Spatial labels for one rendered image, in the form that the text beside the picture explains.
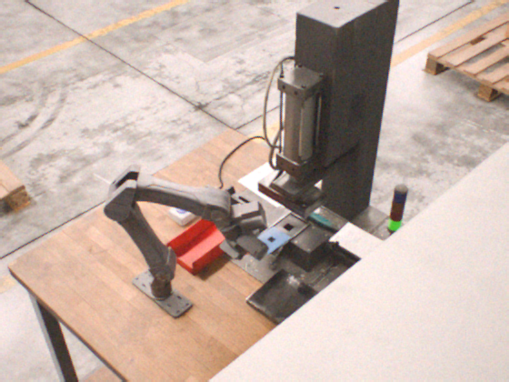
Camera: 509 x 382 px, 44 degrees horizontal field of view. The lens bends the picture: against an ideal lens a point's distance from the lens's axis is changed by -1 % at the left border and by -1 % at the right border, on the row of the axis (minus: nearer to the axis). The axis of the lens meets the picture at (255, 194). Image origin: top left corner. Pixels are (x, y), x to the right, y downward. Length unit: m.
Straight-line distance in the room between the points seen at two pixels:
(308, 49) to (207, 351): 0.83
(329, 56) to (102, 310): 0.94
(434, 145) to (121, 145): 1.91
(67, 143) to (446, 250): 3.37
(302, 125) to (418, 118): 2.67
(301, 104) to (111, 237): 0.81
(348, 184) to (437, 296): 1.17
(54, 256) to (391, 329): 1.42
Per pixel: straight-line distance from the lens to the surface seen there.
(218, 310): 1.85
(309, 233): 1.94
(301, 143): 1.68
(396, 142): 4.03
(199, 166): 2.32
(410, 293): 0.88
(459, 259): 0.94
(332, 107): 1.68
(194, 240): 2.03
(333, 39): 1.58
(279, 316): 1.81
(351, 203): 2.05
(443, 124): 4.27
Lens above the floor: 2.34
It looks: 41 degrees down
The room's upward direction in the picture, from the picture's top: straight up
